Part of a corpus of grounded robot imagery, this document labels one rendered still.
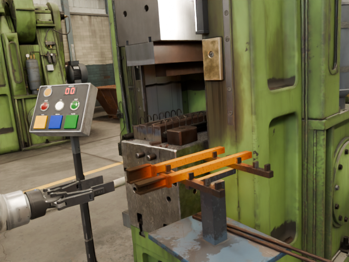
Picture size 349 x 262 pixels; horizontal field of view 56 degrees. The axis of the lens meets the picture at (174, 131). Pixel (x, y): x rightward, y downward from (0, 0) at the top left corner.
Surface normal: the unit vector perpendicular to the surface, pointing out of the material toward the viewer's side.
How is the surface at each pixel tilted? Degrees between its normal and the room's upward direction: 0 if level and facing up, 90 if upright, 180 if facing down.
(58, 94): 60
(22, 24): 114
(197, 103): 90
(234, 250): 0
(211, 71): 90
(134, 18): 90
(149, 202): 90
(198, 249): 0
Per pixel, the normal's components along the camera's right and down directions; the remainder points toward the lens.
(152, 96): 0.71, 0.08
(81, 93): -0.33, -0.31
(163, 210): -0.69, 0.19
